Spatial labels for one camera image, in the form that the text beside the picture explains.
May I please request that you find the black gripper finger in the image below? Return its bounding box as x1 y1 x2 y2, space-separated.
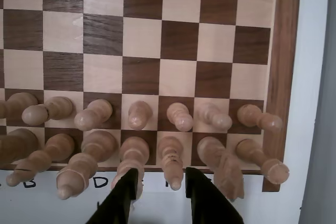
86 168 139 224
185 167 245 224

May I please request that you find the light wooden pawn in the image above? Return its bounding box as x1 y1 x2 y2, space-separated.
73 99 113 131
128 100 153 131
21 96 74 126
166 102 194 132
196 102 233 132
0 92 39 120
237 104 284 133

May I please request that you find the light wooden knight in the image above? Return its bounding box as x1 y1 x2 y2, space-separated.
0 128 39 168
196 136 245 201

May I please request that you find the light wooden king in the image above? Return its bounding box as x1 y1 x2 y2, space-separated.
111 136 151 198

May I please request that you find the light wooden queen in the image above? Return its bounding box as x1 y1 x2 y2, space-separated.
56 129 119 200

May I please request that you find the light wooden bishop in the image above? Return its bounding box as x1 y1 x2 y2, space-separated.
157 136 184 191
5 133 76 187

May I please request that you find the light wooden rook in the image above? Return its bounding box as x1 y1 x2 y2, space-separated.
235 139 290 185

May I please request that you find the white letter label strip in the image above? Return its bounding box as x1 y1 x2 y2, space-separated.
0 167 264 195

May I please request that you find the wooden chessboard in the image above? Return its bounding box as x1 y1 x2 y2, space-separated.
0 0 302 193

